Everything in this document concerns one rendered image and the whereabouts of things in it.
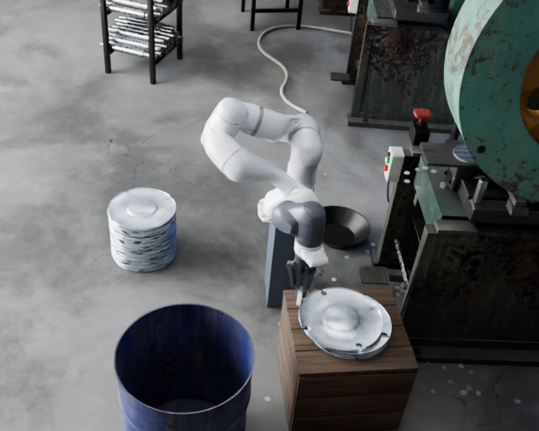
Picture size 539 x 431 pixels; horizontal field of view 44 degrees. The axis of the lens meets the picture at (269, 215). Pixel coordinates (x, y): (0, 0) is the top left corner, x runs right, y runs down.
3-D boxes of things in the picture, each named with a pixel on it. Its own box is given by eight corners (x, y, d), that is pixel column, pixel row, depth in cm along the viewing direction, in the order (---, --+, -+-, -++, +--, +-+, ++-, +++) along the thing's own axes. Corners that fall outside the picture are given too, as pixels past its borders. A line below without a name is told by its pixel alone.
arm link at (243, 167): (228, 156, 213) (297, 225, 208) (263, 134, 225) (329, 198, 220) (216, 176, 221) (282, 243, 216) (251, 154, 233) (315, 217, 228)
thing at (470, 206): (469, 221, 234) (473, 209, 231) (441, 151, 270) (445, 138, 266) (552, 226, 236) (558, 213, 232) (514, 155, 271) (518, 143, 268)
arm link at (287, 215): (283, 215, 224) (264, 228, 218) (287, 182, 216) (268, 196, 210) (328, 239, 216) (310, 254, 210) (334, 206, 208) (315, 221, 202)
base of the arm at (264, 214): (258, 226, 255) (261, 197, 246) (256, 196, 269) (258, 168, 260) (316, 227, 257) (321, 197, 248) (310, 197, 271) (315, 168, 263)
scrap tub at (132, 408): (114, 501, 213) (101, 411, 183) (133, 392, 246) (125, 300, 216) (245, 504, 215) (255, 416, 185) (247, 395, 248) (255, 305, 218)
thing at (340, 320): (399, 338, 225) (399, 336, 224) (322, 362, 214) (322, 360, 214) (356, 280, 245) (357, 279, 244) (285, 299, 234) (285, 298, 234)
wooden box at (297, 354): (289, 436, 236) (299, 374, 214) (275, 351, 265) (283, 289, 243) (399, 429, 241) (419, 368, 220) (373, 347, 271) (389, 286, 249)
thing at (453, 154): (418, 192, 245) (427, 162, 237) (411, 170, 256) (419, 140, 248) (485, 196, 247) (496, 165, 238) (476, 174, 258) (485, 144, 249)
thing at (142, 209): (128, 239, 274) (128, 237, 274) (96, 202, 291) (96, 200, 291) (188, 215, 289) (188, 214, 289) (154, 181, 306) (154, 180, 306)
